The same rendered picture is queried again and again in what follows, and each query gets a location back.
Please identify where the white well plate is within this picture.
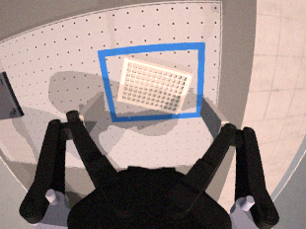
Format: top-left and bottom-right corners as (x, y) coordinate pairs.
(117, 56), (192, 115)

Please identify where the blue tape outline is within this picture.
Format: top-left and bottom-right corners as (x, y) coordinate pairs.
(98, 42), (205, 122)

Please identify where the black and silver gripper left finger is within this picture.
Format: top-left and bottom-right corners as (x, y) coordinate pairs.
(19, 92), (137, 229)

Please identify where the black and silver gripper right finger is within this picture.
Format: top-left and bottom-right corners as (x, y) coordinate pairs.
(165, 97), (279, 229)

